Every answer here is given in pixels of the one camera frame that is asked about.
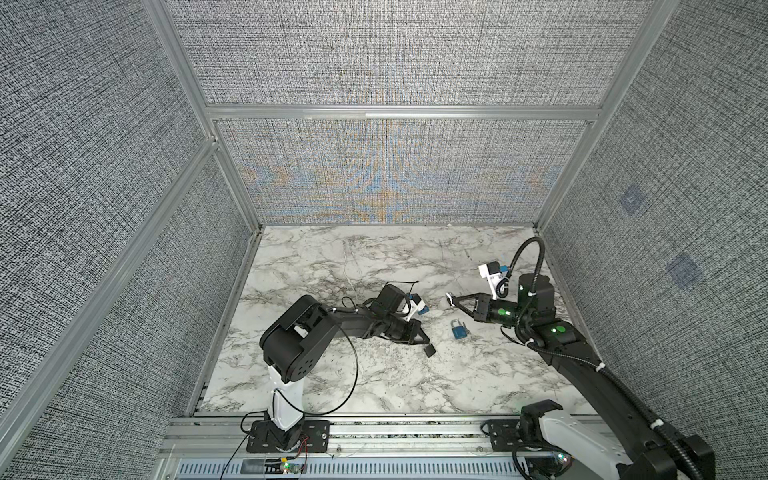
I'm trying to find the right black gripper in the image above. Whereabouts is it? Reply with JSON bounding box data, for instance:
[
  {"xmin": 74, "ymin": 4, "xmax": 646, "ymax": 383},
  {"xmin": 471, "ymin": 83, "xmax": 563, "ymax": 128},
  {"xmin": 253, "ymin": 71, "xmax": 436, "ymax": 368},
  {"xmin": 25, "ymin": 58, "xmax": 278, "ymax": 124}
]
[{"xmin": 452, "ymin": 293, "xmax": 534, "ymax": 332}]

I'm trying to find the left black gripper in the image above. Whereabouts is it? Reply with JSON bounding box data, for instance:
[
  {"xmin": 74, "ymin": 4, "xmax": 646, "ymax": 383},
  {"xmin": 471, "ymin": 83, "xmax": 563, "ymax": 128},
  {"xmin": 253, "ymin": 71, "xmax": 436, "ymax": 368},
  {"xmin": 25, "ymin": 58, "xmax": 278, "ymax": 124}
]
[{"xmin": 383, "ymin": 315, "xmax": 431, "ymax": 345}]

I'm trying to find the blue padlock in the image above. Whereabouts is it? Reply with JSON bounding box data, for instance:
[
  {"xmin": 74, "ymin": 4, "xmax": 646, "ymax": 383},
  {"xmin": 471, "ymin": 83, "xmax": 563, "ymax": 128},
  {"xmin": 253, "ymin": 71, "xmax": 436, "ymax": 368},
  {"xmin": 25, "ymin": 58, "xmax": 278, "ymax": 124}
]
[{"xmin": 450, "ymin": 319, "xmax": 469, "ymax": 340}]

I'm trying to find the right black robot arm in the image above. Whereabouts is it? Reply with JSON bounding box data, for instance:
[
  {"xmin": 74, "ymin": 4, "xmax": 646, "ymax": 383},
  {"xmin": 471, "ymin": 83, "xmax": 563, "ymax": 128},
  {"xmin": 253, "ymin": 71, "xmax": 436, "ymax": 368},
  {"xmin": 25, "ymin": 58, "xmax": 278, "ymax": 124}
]
[{"xmin": 447, "ymin": 273, "xmax": 716, "ymax": 479}]

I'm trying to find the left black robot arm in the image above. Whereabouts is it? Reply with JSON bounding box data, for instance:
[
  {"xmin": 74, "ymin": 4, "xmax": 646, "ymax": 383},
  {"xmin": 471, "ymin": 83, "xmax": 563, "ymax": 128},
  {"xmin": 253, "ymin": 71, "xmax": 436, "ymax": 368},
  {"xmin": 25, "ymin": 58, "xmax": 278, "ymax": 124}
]
[{"xmin": 259, "ymin": 281, "xmax": 436, "ymax": 434}]

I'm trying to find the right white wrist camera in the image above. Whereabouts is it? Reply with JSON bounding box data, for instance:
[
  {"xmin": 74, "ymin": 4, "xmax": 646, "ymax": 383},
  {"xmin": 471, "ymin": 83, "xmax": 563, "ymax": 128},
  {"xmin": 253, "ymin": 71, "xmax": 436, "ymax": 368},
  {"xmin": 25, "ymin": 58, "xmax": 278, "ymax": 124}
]
[{"xmin": 478, "ymin": 261, "xmax": 509, "ymax": 300}]

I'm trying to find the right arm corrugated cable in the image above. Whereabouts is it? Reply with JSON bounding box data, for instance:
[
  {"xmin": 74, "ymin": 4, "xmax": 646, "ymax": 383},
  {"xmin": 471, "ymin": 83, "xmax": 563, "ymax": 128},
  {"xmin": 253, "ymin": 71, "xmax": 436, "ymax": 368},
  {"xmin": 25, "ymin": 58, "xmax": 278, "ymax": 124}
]
[{"xmin": 496, "ymin": 236, "xmax": 706, "ymax": 480}]

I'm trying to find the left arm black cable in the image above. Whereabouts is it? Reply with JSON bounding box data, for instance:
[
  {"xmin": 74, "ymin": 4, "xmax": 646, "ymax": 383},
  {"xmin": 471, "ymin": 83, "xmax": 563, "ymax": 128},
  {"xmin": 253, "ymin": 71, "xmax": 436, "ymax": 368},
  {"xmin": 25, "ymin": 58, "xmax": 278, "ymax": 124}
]
[{"xmin": 218, "ymin": 280, "xmax": 421, "ymax": 480}]

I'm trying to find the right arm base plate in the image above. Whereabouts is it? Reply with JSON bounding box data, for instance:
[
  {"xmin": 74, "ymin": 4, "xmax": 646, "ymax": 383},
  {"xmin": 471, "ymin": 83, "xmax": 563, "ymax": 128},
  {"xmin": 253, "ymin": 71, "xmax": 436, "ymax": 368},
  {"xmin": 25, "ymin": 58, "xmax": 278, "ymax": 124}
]
[{"xmin": 480, "ymin": 419, "xmax": 539, "ymax": 452}]

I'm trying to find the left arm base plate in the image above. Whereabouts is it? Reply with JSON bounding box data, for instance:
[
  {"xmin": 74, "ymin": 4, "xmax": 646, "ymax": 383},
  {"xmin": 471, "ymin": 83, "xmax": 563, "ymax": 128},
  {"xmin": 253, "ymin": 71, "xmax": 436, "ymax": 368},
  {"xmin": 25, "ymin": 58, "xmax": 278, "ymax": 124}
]
[{"xmin": 246, "ymin": 420, "xmax": 331, "ymax": 454}]

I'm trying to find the aluminium front rail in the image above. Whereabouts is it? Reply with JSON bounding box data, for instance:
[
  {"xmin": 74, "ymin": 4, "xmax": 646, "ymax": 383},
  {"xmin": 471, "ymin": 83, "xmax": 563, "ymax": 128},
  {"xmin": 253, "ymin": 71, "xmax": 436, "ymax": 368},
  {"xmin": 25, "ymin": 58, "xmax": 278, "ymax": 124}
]
[{"xmin": 150, "ymin": 412, "xmax": 565, "ymax": 479}]

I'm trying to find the aluminium frame back bar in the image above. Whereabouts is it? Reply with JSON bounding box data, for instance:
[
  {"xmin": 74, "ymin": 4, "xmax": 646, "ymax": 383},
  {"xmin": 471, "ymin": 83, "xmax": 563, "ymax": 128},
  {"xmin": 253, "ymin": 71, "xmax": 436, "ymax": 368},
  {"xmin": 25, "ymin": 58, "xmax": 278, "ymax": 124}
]
[{"xmin": 206, "ymin": 105, "xmax": 602, "ymax": 121}]

